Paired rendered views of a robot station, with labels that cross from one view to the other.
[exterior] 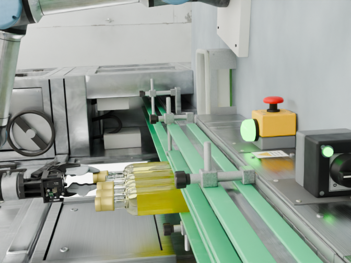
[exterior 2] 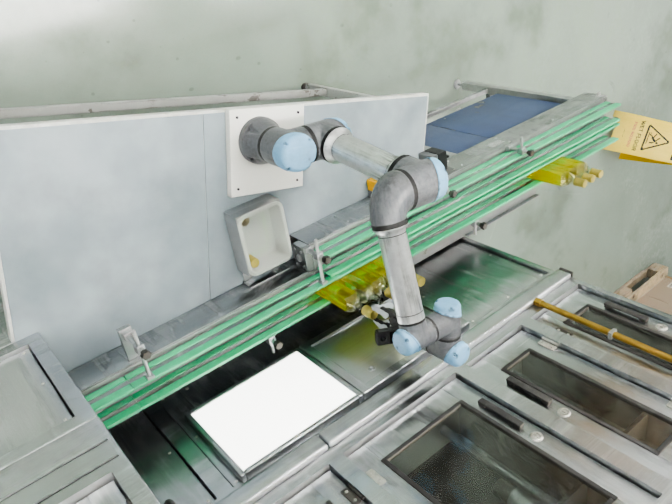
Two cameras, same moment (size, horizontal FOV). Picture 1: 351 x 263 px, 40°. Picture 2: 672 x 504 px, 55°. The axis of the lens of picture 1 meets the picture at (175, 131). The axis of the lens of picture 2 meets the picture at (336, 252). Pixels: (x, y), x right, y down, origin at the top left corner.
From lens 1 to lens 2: 285 cm
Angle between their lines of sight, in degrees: 107
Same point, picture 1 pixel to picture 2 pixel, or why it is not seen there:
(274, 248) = (480, 171)
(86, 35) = not seen: outside the picture
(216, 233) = (448, 208)
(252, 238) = (480, 173)
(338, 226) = (466, 161)
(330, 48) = (401, 131)
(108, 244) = not seen: hidden behind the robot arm
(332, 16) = (400, 118)
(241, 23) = not seen: hidden behind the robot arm
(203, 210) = (428, 219)
